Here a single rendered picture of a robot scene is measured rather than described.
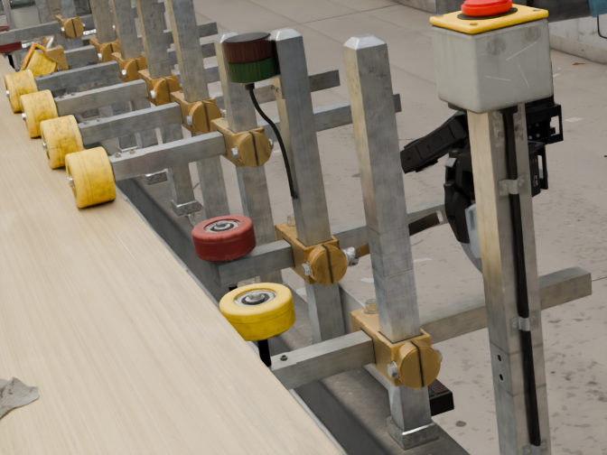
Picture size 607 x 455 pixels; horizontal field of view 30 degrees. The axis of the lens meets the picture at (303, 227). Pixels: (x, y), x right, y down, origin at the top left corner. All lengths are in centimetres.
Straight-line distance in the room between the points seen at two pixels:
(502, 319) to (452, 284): 246
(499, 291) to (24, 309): 60
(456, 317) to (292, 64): 36
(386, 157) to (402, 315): 18
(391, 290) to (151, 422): 33
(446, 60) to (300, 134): 51
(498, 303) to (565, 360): 199
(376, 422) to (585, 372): 158
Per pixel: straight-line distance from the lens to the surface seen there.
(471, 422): 273
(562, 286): 140
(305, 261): 145
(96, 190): 164
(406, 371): 124
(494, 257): 97
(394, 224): 121
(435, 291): 342
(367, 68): 116
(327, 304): 149
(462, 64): 90
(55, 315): 131
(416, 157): 126
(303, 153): 142
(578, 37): 612
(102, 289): 136
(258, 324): 121
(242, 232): 144
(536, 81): 92
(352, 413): 140
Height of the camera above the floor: 139
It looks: 20 degrees down
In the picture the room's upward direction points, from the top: 9 degrees counter-clockwise
